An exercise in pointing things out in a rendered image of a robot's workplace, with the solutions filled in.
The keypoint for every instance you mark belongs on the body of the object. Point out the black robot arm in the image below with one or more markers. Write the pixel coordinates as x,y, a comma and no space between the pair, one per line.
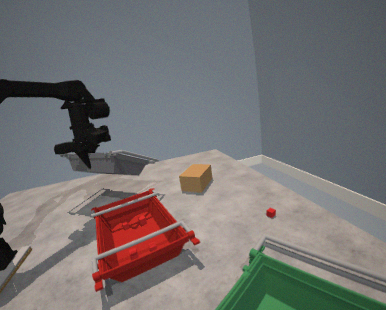
73,91

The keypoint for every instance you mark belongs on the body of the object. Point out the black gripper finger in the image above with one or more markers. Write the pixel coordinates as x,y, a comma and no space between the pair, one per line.
83,154
92,149

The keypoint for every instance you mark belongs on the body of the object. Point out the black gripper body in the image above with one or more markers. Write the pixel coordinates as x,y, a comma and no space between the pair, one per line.
67,147

